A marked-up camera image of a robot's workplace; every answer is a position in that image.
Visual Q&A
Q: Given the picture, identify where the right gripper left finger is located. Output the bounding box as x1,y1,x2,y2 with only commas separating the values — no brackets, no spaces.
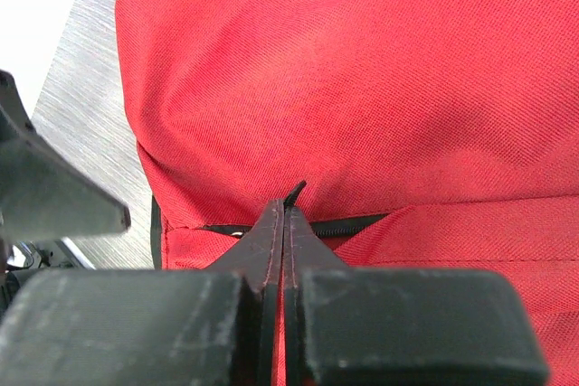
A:
1,201,284,385

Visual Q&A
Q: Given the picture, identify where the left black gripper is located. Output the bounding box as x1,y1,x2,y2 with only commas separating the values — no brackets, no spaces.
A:
1,71,131,309

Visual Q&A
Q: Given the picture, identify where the red backpack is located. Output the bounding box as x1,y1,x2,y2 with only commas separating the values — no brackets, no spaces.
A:
115,0,578,385

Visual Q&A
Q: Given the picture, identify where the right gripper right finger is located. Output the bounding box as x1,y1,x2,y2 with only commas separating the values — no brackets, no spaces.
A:
283,207,549,385

